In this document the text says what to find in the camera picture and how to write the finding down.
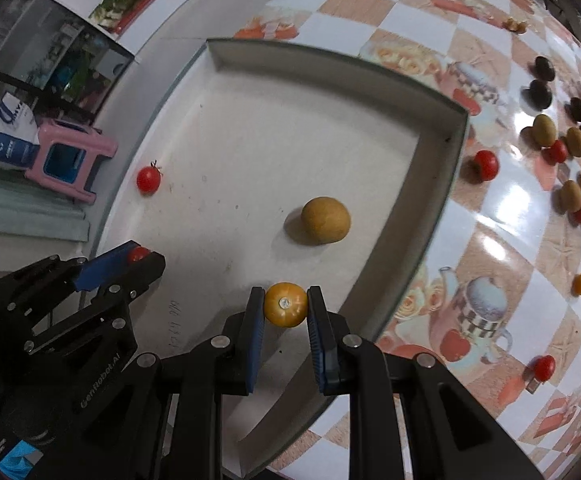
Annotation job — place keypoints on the small brown round fruit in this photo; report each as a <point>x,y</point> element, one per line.
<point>509,23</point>
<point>520,26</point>

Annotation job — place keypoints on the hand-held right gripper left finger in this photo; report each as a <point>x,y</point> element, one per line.
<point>253,345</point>

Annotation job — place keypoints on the white and blue bag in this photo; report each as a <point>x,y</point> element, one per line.
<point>8,146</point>

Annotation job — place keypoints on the glass display cabinet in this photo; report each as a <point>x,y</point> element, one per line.
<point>45,55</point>

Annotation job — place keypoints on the pink plastic stool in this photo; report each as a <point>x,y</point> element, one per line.
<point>85,142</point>

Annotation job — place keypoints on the white tray with grey rim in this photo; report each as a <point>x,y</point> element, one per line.
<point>250,150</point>

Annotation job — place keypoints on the orange-yellow cherry tomato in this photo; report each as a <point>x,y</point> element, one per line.
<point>285,311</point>

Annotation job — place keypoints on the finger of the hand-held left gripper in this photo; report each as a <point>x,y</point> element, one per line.
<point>140,274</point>
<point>98,270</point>

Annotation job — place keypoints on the checkered printed tablecloth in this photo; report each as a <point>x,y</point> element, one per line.
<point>410,20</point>

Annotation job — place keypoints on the green-brown oval fruit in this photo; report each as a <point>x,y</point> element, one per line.
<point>576,141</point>
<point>571,195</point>
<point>545,129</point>

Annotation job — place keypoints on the tan round fruit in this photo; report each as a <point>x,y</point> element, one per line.
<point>326,220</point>

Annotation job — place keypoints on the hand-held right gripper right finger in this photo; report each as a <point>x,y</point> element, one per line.
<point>319,347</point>

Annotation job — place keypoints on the pale green board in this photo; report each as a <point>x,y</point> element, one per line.
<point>30,210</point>

